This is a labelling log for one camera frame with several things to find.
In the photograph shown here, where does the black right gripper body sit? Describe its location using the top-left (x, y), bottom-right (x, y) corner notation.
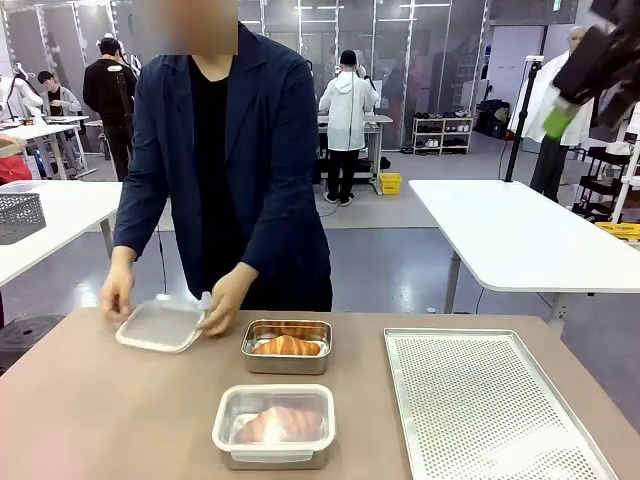
top-left (552, 22), bottom-right (640, 107)

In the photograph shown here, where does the golden brown croissant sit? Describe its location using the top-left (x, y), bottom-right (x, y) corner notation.
top-left (251, 333), bottom-right (322, 358)
top-left (233, 404), bottom-right (324, 445)

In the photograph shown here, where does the clear plastic clip lid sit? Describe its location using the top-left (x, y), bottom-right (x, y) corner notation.
top-left (115, 295), bottom-right (209, 355)
top-left (211, 383), bottom-right (338, 457)

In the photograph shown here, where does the person's right forearm navy sleeve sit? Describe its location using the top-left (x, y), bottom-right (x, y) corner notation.
top-left (112, 164), bottom-right (175, 262)

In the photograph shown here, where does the steel rectangular container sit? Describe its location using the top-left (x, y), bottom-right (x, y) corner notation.
top-left (240, 318), bottom-right (334, 376)
top-left (214, 384), bottom-right (337, 472)

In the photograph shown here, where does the person's left hand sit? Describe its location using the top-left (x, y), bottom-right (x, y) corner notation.
top-left (196, 261), bottom-right (260, 338)

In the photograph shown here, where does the person's right hand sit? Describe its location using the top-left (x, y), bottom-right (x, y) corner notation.
top-left (99, 246), bottom-right (138, 324)

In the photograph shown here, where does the black tripod stand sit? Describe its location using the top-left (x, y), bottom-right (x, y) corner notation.
top-left (503, 56), bottom-right (545, 184)

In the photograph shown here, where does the black utility cart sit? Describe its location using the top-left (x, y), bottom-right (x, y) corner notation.
top-left (573, 144), bottom-right (627, 222)

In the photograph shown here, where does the white shoe rack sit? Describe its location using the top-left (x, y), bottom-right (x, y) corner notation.
top-left (411, 115), bottom-right (475, 156)

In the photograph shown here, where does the white rounded table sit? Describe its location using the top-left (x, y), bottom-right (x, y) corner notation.
top-left (408, 178), bottom-right (640, 327)

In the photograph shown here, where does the yellow flat crate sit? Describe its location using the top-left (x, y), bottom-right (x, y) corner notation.
top-left (593, 221), bottom-right (640, 247)

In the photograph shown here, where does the grey background workbench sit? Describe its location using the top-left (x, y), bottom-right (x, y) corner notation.
top-left (313, 113), bottom-right (397, 195)

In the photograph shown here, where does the yellow shopping basket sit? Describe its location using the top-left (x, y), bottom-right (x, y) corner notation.
top-left (378, 172), bottom-right (404, 196)

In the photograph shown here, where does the person in white hoodie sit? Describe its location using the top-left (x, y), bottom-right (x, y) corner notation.
top-left (318, 48), bottom-right (381, 207)

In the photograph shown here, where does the person in navy coat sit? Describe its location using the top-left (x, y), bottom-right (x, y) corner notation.
top-left (112, 0), bottom-right (334, 314)

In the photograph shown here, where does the perforated metal baking tray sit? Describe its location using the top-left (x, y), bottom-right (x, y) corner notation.
top-left (383, 327), bottom-right (621, 480)

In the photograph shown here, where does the man in black sweater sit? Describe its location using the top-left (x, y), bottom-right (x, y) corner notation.
top-left (82, 37), bottom-right (140, 182)

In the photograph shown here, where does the white side table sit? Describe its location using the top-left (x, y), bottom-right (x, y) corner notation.
top-left (0, 179), bottom-right (124, 289)

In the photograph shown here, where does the seated person grey hoodie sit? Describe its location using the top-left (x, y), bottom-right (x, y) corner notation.
top-left (37, 69), bottom-right (83, 118)

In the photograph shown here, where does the white background desk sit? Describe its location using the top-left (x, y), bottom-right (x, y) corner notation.
top-left (0, 115), bottom-right (99, 179)

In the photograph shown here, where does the grey mesh basket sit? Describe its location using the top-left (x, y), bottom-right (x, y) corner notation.
top-left (0, 192), bottom-right (48, 246)

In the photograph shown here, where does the red fabric chair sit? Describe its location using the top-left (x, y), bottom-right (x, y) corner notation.
top-left (0, 153), bottom-right (34, 186)

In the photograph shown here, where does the black round stool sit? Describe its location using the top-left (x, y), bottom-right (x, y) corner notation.
top-left (0, 314), bottom-right (67, 376)

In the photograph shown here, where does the thin black floor cable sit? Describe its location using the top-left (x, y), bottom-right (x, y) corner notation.
top-left (156, 224), bottom-right (167, 302)

